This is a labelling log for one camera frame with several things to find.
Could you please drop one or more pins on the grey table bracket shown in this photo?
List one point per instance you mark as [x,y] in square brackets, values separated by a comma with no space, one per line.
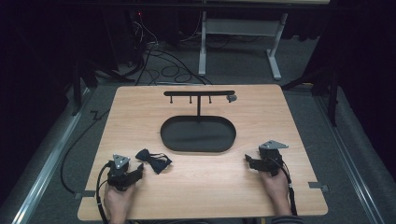
[318,186]
[84,194]

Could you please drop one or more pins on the metal floor rail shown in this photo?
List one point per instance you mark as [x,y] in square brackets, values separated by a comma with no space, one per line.
[348,158]
[46,169]

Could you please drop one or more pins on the black metal stand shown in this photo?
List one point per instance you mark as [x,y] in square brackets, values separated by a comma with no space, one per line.
[79,84]
[332,93]

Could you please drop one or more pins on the person's left hand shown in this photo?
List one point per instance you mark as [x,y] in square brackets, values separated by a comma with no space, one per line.
[118,202]

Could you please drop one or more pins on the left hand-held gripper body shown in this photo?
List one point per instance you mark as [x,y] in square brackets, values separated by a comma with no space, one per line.
[120,174]

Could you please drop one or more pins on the small grey clip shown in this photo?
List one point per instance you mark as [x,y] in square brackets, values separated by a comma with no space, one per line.
[231,98]

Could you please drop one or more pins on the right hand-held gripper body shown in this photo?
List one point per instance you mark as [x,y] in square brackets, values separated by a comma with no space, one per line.
[271,157]

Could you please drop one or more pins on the black hook stand with tray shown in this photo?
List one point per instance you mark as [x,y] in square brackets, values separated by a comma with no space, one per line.
[198,133]

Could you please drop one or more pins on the person's right hand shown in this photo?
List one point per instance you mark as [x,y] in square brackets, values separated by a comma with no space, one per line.
[275,189]

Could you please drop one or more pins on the black bow tie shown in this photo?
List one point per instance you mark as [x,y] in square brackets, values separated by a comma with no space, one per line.
[154,160]

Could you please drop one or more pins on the white metal desk frame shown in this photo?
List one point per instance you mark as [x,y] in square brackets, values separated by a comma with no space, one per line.
[239,27]

